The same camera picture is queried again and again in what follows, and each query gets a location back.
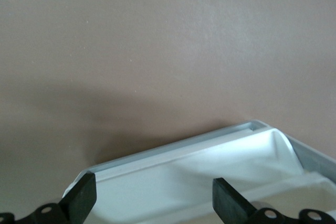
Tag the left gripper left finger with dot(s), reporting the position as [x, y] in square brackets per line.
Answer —
[81, 200]

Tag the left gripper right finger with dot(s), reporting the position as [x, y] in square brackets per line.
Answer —
[228, 203]

